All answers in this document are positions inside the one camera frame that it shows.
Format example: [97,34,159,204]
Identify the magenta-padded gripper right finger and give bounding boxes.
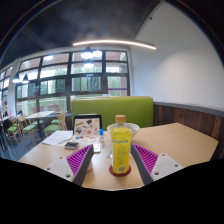
[130,143,184,186]

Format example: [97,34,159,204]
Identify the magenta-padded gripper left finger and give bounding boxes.
[44,143,95,187]

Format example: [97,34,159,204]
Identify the yellow drink bottle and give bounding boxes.
[110,114,132,175]

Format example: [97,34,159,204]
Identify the white paper sheets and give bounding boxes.
[42,129,74,147]

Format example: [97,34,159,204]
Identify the white bowl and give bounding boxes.
[106,122,141,136]

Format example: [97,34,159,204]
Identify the black sticker-covered laptop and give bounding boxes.
[72,114,103,138]

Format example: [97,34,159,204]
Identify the small blue-capped bottle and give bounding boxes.
[98,128,105,143]

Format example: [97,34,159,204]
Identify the wooden chairs with green seats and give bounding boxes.
[6,111,68,144]

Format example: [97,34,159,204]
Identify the small wooden table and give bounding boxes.
[24,110,56,134]

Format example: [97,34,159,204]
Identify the green upholstered bench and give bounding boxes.
[70,96,155,131]

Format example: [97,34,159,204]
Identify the long linear ceiling light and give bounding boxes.
[72,39,157,51]

